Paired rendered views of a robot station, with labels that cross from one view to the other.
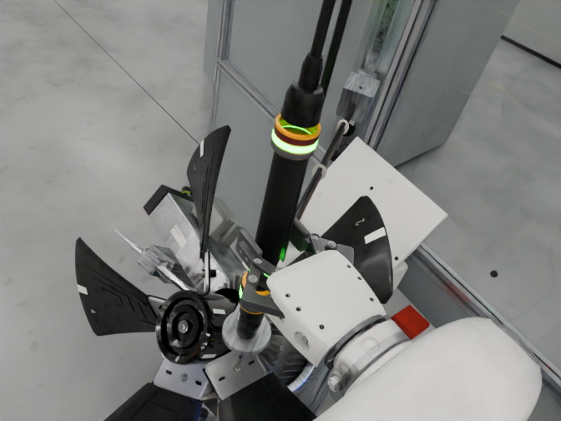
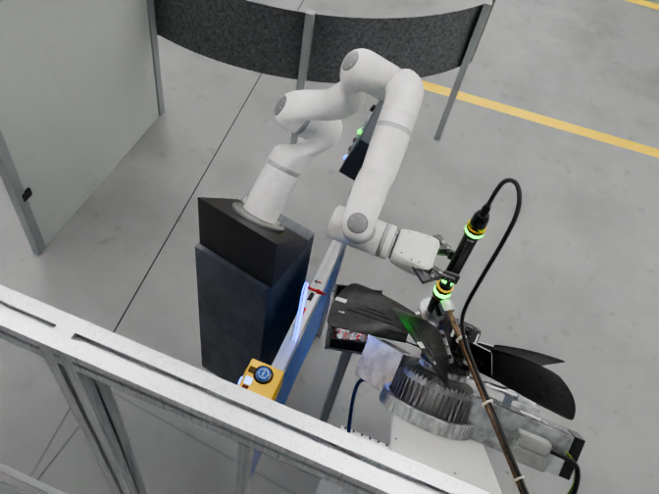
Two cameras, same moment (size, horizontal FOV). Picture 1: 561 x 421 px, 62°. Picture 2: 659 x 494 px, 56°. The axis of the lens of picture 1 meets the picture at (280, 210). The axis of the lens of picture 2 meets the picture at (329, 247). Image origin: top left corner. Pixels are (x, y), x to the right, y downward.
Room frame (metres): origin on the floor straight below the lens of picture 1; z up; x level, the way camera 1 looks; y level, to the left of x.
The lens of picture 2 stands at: (0.94, -0.76, 2.65)
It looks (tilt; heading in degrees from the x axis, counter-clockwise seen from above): 53 degrees down; 145
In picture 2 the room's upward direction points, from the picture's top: 13 degrees clockwise
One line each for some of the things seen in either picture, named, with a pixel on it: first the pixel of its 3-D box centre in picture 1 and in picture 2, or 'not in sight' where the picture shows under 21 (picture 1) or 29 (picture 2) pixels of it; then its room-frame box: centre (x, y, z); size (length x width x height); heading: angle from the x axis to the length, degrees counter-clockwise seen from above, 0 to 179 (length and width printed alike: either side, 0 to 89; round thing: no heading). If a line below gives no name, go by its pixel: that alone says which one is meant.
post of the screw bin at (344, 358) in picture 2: not in sight; (334, 387); (0.17, -0.04, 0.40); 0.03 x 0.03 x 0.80; 60
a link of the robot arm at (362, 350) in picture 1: (366, 357); (387, 240); (0.25, -0.12, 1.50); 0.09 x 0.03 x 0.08; 135
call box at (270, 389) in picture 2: not in sight; (255, 396); (0.33, -0.46, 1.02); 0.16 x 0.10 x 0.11; 135
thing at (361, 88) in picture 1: (358, 96); not in sight; (0.99, -0.11, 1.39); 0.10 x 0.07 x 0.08; 170
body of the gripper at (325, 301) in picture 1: (328, 308); (412, 251); (0.30, -0.07, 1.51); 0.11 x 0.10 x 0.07; 45
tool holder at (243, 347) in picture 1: (253, 309); (437, 304); (0.39, 0.00, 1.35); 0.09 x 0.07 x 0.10; 170
